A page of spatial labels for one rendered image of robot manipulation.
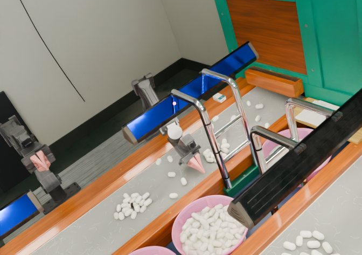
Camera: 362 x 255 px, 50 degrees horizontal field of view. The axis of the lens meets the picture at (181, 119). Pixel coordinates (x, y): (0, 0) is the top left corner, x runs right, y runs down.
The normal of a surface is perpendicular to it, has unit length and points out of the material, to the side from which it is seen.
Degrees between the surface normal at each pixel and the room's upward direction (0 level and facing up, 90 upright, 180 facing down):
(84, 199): 0
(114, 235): 0
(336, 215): 0
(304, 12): 90
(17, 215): 58
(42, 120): 90
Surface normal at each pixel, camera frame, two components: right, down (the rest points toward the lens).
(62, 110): 0.59, 0.28
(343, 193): -0.31, -0.79
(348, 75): -0.76, 0.55
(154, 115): 0.32, -0.17
